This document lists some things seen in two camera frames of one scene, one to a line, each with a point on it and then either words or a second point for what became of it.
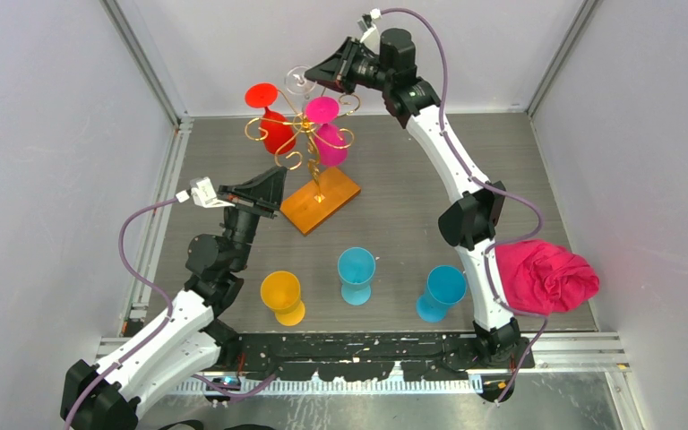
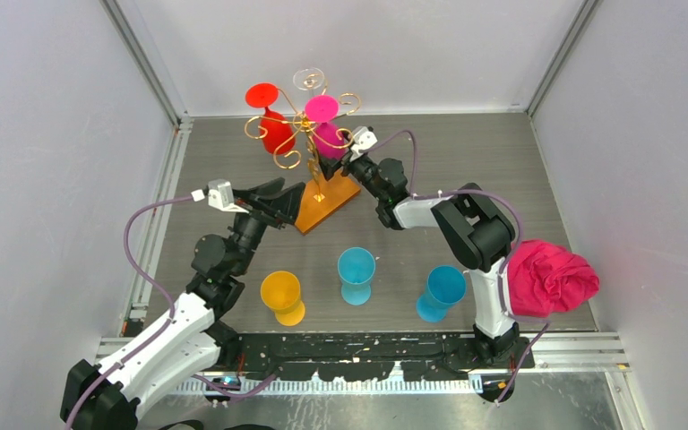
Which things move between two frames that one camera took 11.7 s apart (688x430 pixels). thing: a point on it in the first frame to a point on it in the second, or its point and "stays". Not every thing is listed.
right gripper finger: (332, 71) to (329, 166)
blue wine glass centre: (356, 267) stays
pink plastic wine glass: (331, 142) stays
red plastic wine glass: (278, 133) stays
